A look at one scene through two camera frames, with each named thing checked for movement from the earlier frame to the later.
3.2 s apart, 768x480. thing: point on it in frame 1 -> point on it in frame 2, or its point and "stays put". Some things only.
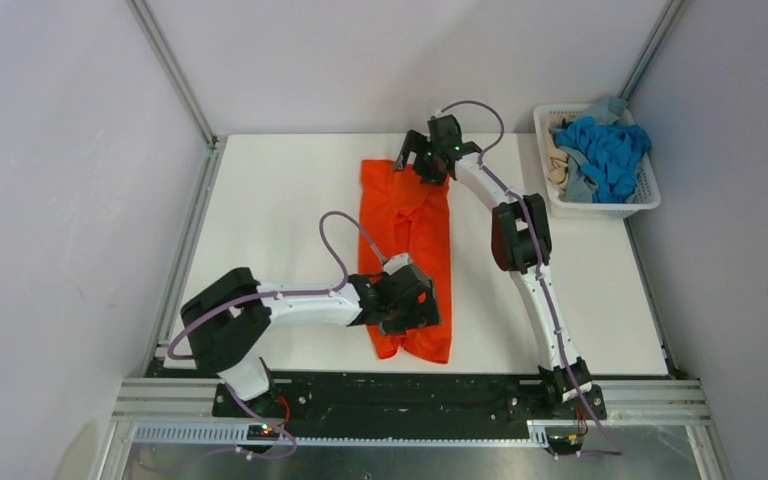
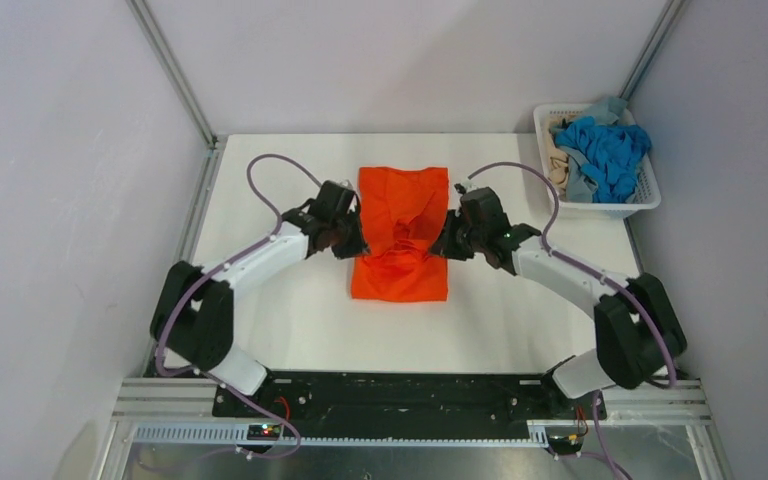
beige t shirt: x=557 y=168 stays put
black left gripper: x=423 y=314 -> x=357 y=247
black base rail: x=409 y=399 stays put
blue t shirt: x=611 y=154 stays put
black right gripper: x=419 y=142 -> x=445 y=246
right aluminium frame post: x=651 y=50 stays put
